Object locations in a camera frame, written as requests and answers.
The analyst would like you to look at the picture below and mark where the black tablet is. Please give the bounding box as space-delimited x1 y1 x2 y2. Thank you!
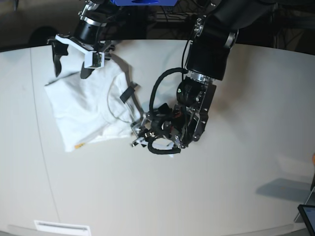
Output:
298 205 315 236

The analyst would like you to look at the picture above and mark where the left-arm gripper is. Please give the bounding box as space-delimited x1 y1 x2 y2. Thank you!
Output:
130 103 182 149

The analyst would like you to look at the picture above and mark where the blue camera stand base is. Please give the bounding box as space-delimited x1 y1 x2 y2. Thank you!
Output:
111 0 177 6

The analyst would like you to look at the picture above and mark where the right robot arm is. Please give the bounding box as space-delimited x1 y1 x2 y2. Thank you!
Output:
47 0 122 79

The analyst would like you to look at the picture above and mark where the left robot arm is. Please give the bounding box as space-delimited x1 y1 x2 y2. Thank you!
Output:
131 0 275 155

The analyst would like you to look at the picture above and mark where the white paper label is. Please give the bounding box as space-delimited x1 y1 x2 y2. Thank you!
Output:
34 220 92 236

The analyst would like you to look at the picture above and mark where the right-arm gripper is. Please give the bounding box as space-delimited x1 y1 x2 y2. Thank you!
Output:
50 21 115 79

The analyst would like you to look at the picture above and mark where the white printed T-shirt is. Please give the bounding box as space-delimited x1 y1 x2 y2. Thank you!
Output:
44 60 141 152

